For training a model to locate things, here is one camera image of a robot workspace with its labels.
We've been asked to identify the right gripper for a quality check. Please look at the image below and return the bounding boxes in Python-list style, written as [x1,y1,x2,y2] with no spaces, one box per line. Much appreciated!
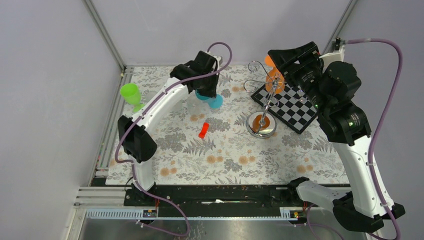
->
[268,40,330,112]

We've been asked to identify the blue wine glass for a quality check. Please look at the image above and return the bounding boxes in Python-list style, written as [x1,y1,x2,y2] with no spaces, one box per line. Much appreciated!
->
[195,90,224,109]

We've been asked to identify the clear wine glass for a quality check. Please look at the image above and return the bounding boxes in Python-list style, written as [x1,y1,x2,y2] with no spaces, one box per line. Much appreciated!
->
[143,91,157,104]
[172,100,183,113]
[186,95,203,116]

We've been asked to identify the orange wine glass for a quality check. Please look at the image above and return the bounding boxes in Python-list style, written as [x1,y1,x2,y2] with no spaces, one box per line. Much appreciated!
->
[264,55,285,94]

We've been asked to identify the green wine glass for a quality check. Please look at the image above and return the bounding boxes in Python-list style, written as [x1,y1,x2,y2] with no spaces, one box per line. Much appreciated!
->
[119,83,145,113]

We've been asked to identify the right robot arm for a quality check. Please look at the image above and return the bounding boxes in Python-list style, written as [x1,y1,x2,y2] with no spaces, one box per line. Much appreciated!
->
[268,42,405,234]

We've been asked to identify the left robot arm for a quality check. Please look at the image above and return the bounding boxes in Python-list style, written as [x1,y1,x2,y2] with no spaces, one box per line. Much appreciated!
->
[117,51,222,206]

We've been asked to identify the chrome wine glass rack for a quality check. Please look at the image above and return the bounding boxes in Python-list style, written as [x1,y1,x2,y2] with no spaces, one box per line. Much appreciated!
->
[243,61,317,138]

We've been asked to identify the black white checkerboard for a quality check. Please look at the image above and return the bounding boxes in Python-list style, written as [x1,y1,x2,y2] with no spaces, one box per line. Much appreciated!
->
[244,85,317,139]

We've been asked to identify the small red block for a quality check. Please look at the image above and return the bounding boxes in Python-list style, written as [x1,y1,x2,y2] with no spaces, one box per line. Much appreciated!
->
[198,122,210,139]

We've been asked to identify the floral tablecloth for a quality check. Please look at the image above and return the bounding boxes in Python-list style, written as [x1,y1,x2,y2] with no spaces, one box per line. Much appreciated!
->
[105,64,350,186]

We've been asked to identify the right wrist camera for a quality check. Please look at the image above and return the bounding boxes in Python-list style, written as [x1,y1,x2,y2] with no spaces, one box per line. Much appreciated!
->
[319,37,346,66]

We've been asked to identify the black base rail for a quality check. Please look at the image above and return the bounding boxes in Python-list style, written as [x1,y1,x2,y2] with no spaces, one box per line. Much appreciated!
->
[123,185,309,218]

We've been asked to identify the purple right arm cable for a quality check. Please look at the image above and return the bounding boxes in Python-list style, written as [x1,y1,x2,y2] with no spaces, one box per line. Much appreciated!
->
[306,38,404,240]

